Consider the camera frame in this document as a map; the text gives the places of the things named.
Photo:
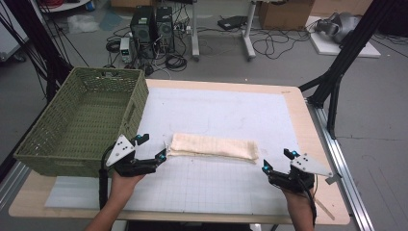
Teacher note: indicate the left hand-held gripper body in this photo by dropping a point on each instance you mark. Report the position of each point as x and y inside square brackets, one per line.
[120, 150]

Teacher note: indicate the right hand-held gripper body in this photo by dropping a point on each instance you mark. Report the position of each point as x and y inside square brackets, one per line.
[304, 166]

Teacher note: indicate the beige towel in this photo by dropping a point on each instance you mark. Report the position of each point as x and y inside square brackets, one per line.
[213, 147]

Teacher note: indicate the person's right hand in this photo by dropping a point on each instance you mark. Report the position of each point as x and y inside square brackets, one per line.
[296, 197]

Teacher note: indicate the person's left hand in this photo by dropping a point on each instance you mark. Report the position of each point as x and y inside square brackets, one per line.
[123, 182]

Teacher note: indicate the green woven plastic basket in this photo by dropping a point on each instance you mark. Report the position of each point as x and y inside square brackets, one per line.
[86, 122]

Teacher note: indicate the thin pale strip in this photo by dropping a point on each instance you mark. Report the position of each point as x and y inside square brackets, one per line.
[324, 208]

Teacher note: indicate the white grid mat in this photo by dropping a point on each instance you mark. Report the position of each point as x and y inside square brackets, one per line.
[211, 115]

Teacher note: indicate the small grey power supply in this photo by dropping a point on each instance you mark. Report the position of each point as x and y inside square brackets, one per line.
[125, 49]

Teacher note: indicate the large black computer tower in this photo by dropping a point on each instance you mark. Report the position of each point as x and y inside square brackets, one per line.
[142, 32]

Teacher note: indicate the white floor board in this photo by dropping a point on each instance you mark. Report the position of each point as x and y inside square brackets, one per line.
[324, 46]

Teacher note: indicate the slim black computer tower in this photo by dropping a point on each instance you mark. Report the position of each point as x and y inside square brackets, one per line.
[165, 29]

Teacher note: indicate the white desk leg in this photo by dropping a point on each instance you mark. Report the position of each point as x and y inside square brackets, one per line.
[248, 35]
[195, 32]

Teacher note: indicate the blue sheet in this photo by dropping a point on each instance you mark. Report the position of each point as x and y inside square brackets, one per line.
[110, 20]

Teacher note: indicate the clear plastic bag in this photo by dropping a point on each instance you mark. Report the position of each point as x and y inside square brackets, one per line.
[82, 24]

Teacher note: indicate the grey robot head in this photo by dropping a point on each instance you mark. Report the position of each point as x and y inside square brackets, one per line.
[340, 27]

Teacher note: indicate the large brown cardboard box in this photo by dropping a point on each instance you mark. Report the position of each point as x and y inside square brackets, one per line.
[285, 14]

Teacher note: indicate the flat black device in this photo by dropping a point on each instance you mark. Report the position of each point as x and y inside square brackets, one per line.
[231, 22]

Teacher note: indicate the round white table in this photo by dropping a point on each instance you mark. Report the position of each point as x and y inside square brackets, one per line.
[64, 6]

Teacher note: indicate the aluminium rail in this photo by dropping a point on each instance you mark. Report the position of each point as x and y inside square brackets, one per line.
[340, 160]
[12, 181]

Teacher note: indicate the black metal frame stand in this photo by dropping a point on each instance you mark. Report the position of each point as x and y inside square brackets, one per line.
[41, 45]
[349, 51]

